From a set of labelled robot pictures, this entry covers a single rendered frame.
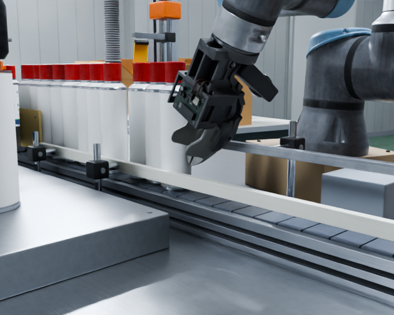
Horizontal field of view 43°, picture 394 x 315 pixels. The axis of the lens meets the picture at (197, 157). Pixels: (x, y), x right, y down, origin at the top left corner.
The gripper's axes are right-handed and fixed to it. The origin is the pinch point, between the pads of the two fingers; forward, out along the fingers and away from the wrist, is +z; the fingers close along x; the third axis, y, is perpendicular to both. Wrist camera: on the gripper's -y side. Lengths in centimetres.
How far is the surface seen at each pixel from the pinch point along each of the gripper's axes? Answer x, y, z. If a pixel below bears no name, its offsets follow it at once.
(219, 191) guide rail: 10.0, 4.9, -2.3
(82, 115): -29.2, 2.2, 11.3
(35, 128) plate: -41.9, 4.3, 22.9
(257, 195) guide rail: 15.6, 4.9, -6.4
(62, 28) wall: -401, -210, 165
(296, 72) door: -321, -535, 173
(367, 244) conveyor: 30.0, 3.6, -11.1
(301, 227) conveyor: 22.5, 3.7, -6.7
